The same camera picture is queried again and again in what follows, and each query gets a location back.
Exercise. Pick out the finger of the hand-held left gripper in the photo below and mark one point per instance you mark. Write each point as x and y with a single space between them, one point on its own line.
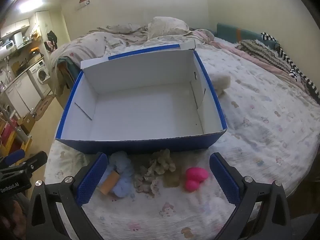
35 161
13 155

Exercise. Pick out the white fluffy plush toy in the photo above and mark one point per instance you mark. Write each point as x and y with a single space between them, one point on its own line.
222 82

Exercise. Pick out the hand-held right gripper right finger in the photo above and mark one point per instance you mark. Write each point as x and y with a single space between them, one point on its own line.
223 177

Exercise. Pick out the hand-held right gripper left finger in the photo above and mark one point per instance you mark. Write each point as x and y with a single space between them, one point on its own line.
91 180

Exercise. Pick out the light blue plush toy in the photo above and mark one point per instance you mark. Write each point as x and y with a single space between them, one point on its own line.
125 165

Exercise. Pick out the white washing machine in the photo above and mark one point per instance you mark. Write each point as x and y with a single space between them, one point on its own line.
40 75

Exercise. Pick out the pink plush toy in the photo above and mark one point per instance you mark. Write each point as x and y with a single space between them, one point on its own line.
196 175

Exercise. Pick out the red wall ornament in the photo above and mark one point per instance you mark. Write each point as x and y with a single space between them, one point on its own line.
84 1

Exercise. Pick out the printed white bedsheet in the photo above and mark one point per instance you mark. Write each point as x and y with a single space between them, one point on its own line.
262 130

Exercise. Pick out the blue and white cardboard box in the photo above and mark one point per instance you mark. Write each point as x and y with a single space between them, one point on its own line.
145 115

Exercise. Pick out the white upper kitchen cabinets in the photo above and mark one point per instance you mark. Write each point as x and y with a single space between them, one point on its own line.
42 20

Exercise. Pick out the brown knitted blanket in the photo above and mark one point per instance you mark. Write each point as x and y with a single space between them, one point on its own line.
260 48

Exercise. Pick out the black and white striped cloth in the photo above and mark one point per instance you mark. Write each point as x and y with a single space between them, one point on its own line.
287 60

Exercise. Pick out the cardboard carton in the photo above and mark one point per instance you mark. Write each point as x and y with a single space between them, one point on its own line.
28 122

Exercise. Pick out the cream floral pillow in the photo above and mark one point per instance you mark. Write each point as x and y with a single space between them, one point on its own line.
167 26

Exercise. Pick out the teal headboard cushion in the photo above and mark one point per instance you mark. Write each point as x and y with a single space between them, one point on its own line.
230 31

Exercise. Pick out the pink blanket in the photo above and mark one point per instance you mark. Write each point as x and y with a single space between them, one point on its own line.
225 46

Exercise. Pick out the beige plush toy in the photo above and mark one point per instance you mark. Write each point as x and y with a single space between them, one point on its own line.
160 165

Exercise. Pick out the white kitchen base cabinets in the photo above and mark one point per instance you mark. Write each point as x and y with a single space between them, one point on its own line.
22 92

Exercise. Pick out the dark hanging clothes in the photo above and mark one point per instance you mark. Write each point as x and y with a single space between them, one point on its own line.
52 40

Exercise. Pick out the tan cardboard piece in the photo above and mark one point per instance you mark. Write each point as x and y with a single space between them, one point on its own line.
111 182

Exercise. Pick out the ceiling light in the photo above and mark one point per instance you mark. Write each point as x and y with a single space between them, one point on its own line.
30 3

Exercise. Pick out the wooden rack with red items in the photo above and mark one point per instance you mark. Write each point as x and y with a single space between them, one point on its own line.
10 135

